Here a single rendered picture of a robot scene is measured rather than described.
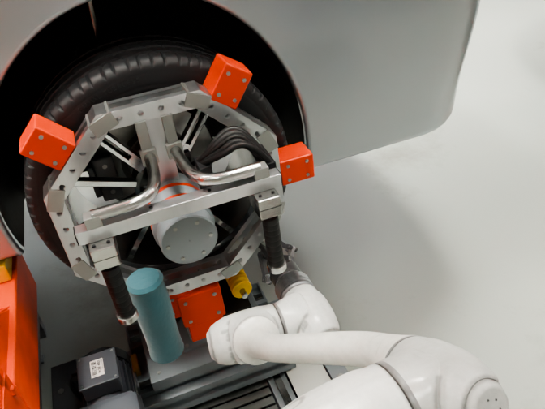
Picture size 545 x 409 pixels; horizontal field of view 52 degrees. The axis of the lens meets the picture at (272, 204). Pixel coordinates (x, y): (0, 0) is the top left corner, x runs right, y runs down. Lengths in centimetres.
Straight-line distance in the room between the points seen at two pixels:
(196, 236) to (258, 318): 22
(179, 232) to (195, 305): 37
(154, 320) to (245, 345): 28
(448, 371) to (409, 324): 142
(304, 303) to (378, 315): 94
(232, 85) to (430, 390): 78
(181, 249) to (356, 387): 63
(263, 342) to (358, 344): 22
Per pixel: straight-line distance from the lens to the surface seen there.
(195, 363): 181
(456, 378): 73
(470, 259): 244
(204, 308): 156
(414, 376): 74
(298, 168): 140
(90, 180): 141
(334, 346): 102
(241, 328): 120
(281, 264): 125
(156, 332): 141
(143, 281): 134
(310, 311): 125
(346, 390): 72
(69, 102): 130
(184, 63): 130
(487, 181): 292
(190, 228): 121
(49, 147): 124
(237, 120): 129
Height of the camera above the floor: 160
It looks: 35 degrees down
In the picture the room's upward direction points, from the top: 8 degrees counter-clockwise
